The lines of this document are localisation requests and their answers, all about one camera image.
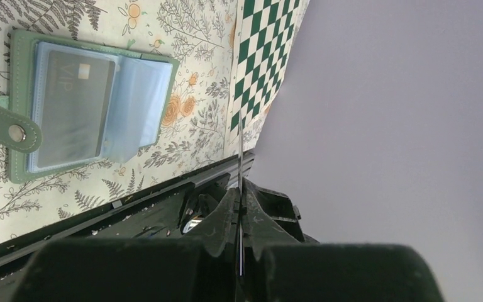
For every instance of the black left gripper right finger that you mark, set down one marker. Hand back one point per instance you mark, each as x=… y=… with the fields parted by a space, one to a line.
x=282 y=267

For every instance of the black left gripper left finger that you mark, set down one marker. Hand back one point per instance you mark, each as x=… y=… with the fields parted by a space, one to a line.
x=200 y=266

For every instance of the dark credit card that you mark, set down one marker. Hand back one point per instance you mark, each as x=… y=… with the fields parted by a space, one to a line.
x=73 y=111
x=240 y=258

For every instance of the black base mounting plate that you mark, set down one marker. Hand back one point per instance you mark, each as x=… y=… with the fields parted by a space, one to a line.
x=169 y=211

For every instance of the green white chessboard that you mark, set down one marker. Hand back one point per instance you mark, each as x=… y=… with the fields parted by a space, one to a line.
x=263 y=37

